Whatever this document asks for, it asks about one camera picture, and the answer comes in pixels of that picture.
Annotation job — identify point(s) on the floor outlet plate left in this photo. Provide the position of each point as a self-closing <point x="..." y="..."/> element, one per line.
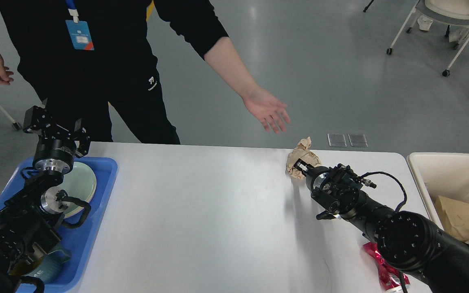
<point x="337" y="140"/>

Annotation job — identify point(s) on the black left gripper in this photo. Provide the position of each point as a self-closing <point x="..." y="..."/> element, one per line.
<point x="52" y="153"/>

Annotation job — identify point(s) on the blue ID badge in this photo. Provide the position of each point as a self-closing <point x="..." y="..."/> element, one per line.
<point x="77" y="29"/>

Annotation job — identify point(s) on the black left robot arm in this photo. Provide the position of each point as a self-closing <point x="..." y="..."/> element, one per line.
<point x="29" y="220"/>

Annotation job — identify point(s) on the brown paper back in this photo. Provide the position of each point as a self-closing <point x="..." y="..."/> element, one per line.
<point x="301" y="151"/>

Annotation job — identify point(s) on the seated person white shoes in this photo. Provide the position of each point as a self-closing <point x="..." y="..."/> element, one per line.
<point x="456" y="36"/>

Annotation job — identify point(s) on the person's left bare forearm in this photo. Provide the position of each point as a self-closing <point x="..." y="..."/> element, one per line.
<point x="224" y="59"/>

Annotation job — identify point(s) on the teal mug yellow inside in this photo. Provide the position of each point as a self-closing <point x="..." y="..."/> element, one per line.
<point x="47" y="268"/>

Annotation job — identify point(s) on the person in black clothes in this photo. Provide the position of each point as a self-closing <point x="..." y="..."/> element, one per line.
<point x="121" y="72"/>

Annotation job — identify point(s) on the green plate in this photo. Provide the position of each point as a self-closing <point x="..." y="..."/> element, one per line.
<point x="80" y="183"/>

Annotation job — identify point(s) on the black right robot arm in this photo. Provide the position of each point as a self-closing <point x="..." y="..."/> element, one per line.
<point x="407" y="241"/>

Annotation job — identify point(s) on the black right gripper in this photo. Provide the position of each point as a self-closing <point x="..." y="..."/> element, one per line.
<point x="315" y="176"/>

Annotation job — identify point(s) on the blue plastic tray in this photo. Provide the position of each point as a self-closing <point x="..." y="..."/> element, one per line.
<point x="79" y="241"/>

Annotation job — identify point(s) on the floor outlet plate right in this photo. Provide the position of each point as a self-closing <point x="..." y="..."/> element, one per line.
<point x="358" y="140"/>

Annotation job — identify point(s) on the white rolling chair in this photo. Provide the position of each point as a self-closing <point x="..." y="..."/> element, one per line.
<point x="450" y="12"/>

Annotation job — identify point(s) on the floor outlet plate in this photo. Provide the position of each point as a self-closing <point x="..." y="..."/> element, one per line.
<point x="358" y="140"/>
<point x="337" y="140"/>

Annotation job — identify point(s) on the brown paper bag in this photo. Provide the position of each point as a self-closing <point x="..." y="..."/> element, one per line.
<point x="454" y="217"/>

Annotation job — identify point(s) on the person's left hand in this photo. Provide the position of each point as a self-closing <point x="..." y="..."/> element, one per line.
<point x="267" y="109"/>

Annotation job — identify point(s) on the white plastic bin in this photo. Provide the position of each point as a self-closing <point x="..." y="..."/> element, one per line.
<point x="445" y="174"/>

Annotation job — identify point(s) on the red soda can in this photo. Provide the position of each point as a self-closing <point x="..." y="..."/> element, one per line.
<point x="388" y="276"/>

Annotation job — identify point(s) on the yellow plate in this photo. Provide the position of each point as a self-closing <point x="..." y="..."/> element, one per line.
<point x="73" y="208"/>

